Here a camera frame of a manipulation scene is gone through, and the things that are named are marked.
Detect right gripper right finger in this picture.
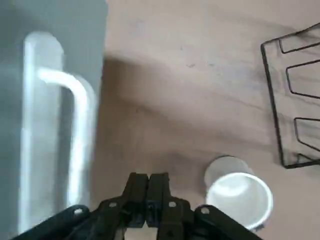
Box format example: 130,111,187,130
147,172,263,240

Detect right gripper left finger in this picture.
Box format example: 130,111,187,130
9,172,150,240

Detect white cup with black handle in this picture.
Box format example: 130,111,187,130
203,154,274,231

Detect white drawer handle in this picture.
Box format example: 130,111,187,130
17,31,98,233

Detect gray drawer with wooden box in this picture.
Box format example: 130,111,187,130
0,0,110,240

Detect black wire cup rack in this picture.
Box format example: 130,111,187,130
259,21,320,170

